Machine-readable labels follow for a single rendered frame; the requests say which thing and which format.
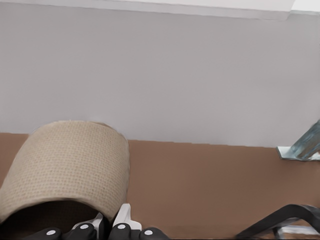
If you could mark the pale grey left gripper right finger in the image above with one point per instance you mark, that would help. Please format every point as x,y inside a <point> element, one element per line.
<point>123,220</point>

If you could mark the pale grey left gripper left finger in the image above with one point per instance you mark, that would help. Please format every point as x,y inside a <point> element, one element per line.
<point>86,228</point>

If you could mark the beige woven slipper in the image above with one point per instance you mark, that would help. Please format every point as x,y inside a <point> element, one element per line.
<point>65,165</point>

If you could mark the silver frame post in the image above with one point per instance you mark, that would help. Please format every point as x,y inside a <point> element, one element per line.
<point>303,147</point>

